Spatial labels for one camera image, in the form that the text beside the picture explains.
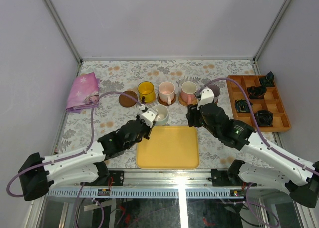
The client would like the white mug blue handle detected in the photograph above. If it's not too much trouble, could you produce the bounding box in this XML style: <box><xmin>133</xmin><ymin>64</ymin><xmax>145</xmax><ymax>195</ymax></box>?
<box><xmin>152</xmin><ymin>104</ymin><xmax>169</xmax><ymax>126</ymax></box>

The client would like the yellow glass cup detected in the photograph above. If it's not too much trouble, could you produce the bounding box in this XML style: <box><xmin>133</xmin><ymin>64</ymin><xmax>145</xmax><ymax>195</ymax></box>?
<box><xmin>138</xmin><ymin>81</ymin><xmax>155</xmax><ymax>95</ymax></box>

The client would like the purple glass cup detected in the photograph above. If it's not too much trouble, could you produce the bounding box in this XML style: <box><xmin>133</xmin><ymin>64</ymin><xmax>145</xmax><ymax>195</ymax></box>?
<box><xmin>208</xmin><ymin>84</ymin><xmax>221</xmax><ymax>97</ymax></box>

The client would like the pink ceramic mug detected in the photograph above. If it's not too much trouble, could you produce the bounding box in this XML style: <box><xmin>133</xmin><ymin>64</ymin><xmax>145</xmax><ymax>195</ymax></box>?
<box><xmin>159</xmin><ymin>82</ymin><xmax>175</xmax><ymax>105</ymax></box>

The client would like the white mug pink handle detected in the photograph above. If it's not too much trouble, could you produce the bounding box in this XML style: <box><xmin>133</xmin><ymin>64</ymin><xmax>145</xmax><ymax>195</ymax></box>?
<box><xmin>181</xmin><ymin>81</ymin><xmax>197</xmax><ymax>105</ymax></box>

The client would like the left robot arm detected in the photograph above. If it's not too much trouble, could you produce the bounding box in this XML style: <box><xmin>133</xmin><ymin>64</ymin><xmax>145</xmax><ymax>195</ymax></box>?
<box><xmin>18</xmin><ymin>112</ymin><xmax>156</xmax><ymax>201</ymax></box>

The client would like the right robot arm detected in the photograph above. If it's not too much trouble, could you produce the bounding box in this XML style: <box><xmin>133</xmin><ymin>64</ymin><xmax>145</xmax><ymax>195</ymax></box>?
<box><xmin>186</xmin><ymin>102</ymin><xmax>319</xmax><ymax>208</ymax></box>

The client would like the dark wooden coaster far left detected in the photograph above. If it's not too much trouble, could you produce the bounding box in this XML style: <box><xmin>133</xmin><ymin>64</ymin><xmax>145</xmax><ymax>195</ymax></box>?
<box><xmin>119</xmin><ymin>90</ymin><xmax>138</xmax><ymax>108</ymax></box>

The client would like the light woven coaster left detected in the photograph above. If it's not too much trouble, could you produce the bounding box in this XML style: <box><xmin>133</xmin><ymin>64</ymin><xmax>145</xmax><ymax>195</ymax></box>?
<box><xmin>139</xmin><ymin>93</ymin><xmax>156</xmax><ymax>104</ymax></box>

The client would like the light woven coaster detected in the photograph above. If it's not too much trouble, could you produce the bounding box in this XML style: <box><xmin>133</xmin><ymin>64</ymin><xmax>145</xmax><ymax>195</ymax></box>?
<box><xmin>178</xmin><ymin>93</ymin><xmax>198</xmax><ymax>107</ymax></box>
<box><xmin>139</xmin><ymin>93</ymin><xmax>156</xmax><ymax>104</ymax></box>

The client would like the dark wooden coaster middle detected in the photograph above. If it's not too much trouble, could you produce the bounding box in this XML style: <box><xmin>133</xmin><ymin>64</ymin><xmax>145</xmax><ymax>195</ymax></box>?
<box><xmin>157</xmin><ymin>94</ymin><xmax>176</xmax><ymax>106</ymax></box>

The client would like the light woven coaster right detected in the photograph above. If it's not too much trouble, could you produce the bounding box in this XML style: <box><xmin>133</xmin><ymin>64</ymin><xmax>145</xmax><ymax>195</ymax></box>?
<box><xmin>178</xmin><ymin>93</ymin><xmax>198</xmax><ymax>107</ymax></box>

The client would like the black rolled item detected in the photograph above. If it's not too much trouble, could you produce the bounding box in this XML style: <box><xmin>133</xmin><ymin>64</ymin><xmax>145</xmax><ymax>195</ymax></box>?
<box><xmin>254</xmin><ymin>110</ymin><xmax>274</xmax><ymax>127</ymax></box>
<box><xmin>247</xmin><ymin>86</ymin><xmax>267</xmax><ymax>99</ymax></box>
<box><xmin>259</xmin><ymin>71</ymin><xmax>275</xmax><ymax>87</ymax></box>
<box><xmin>235</xmin><ymin>99</ymin><xmax>250</xmax><ymax>113</ymax></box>

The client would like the black rolled item bottom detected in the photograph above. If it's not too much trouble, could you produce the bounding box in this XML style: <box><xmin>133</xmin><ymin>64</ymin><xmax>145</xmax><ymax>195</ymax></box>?
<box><xmin>254</xmin><ymin>110</ymin><xmax>274</xmax><ymax>127</ymax></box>

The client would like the yellow plastic tray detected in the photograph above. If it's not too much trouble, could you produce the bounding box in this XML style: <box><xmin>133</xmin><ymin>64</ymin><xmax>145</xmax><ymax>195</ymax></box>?
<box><xmin>136</xmin><ymin>126</ymin><xmax>200</xmax><ymax>170</ymax></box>

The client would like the floral table cloth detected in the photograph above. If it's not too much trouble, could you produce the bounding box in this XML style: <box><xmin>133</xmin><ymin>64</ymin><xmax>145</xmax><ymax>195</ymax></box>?
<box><xmin>55</xmin><ymin>60</ymin><xmax>271</xmax><ymax>169</ymax></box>

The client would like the purple folded cloth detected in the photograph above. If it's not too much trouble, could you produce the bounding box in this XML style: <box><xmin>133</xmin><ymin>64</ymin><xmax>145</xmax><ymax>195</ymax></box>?
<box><xmin>66</xmin><ymin>72</ymin><xmax>100</xmax><ymax>113</ymax></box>

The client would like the black rolled item top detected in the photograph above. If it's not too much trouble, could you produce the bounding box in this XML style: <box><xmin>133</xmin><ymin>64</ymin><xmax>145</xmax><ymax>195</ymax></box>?
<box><xmin>259</xmin><ymin>71</ymin><xmax>275</xmax><ymax>87</ymax></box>

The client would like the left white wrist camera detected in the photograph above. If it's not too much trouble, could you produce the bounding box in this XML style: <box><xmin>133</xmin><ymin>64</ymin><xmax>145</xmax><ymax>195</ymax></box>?
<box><xmin>139</xmin><ymin>105</ymin><xmax>158</xmax><ymax>128</ymax></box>

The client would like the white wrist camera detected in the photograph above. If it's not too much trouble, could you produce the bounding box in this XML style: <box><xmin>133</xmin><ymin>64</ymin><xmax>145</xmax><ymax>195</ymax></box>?
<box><xmin>139</xmin><ymin>105</ymin><xmax>158</xmax><ymax>128</ymax></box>
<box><xmin>195</xmin><ymin>87</ymin><xmax>215</xmax><ymax>110</ymax></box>

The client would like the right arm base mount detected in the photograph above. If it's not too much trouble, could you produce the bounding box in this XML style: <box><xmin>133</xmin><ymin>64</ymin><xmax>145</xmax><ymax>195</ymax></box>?
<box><xmin>207</xmin><ymin>159</ymin><xmax>257</xmax><ymax>187</ymax></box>

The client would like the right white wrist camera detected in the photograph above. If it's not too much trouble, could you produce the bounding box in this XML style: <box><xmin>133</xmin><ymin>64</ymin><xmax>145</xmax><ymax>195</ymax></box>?
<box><xmin>195</xmin><ymin>87</ymin><xmax>215</xmax><ymax>110</ymax></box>

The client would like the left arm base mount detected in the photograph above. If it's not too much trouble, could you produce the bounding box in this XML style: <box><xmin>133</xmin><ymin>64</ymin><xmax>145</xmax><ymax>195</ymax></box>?
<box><xmin>82</xmin><ymin>162</ymin><xmax>124</xmax><ymax>187</ymax></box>

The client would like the aluminium front rail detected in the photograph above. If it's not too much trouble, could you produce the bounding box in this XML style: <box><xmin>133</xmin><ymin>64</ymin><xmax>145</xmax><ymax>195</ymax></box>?
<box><xmin>49</xmin><ymin>167</ymin><xmax>287</xmax><ymax>191</ymax></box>

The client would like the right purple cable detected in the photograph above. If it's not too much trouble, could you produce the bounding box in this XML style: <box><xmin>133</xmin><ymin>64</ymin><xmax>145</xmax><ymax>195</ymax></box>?
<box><xmin>196</xmin><ymin>77</ymin><xmax>319</xmax><ymax>226</ymax></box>

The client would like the purple cable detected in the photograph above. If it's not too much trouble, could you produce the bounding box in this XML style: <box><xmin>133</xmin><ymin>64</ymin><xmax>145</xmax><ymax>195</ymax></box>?
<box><xmin>196</xmin><ymin>77</ymin><xmax>319</xmax><ymax>226</ymax></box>
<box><xmin>6</xmin><ymin>91</ymin><xmax>147</xmax><ymax>228</ymax></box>

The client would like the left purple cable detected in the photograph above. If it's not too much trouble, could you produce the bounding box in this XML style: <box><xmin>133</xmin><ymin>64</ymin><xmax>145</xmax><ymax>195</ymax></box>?
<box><xmin>6</xmin><ymin>91</ymin><xmax>147</xmax><ymax>228</ymax></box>

